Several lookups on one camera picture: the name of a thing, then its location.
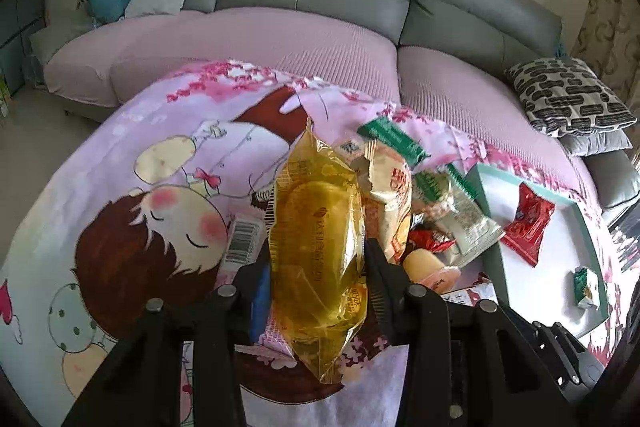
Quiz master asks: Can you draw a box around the patterned curtain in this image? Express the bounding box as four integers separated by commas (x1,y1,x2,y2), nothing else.
570,0,640,108

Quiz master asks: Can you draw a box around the small green and white packet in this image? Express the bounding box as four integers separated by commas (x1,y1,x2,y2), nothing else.
572,266,601,310

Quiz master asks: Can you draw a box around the small red crumpled packet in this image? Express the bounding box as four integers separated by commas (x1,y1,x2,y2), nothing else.
407,227,456,255

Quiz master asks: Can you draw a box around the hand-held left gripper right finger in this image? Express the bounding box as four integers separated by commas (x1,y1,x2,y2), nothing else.
364,237,586,427

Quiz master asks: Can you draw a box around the beige and orange snack packet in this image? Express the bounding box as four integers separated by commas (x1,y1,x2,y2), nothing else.
362,139,413,265

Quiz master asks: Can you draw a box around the white packet with barcode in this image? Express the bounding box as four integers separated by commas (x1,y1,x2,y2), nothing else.
220,212,268,275

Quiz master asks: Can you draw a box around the white and red snack packet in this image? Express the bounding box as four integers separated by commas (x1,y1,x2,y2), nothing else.
442,274,496,305

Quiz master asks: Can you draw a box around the printed blanket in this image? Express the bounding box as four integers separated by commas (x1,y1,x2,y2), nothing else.
0,59,621,427

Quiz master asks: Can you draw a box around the pink sofa cover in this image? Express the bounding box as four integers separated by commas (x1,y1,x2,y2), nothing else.
42,7,601,208

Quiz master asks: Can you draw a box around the black and white patterned pillow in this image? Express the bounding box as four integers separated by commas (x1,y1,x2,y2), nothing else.
505,57,638,138

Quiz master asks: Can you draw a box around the small grey cushion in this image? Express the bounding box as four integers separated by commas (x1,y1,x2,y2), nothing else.
560,129,635,156

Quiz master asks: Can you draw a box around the dark green snack packet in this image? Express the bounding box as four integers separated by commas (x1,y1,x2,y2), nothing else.
357,116,431,168

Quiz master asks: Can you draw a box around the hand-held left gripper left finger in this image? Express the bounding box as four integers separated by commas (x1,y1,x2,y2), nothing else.
60,248,273,427

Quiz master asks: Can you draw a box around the white tray with teal rim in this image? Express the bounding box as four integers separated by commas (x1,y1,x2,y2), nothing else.
465,163,611,338

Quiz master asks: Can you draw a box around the grey-blue cabinet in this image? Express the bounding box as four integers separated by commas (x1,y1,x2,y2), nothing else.
0,0,48,98

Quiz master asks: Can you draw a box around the white and green snack packet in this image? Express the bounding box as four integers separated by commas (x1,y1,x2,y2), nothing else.
442,202,506,268

